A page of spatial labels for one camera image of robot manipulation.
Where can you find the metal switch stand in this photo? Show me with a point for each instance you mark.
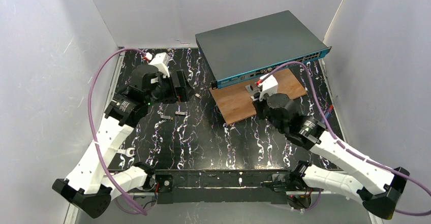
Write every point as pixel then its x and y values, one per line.
pixel 251 90

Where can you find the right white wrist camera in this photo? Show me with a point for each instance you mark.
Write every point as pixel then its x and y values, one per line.
pixel 267 86

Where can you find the grey teal network switch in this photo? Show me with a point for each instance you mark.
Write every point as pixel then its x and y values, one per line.
pixel 253 48

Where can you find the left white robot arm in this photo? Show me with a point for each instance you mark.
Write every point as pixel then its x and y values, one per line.
pixel 90 186

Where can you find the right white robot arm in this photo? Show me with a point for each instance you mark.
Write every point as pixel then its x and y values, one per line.
pixel 376 189

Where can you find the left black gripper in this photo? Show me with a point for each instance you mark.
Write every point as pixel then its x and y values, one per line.
pixel 173 87

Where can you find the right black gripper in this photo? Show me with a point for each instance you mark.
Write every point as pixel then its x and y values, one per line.
pixel 259 104

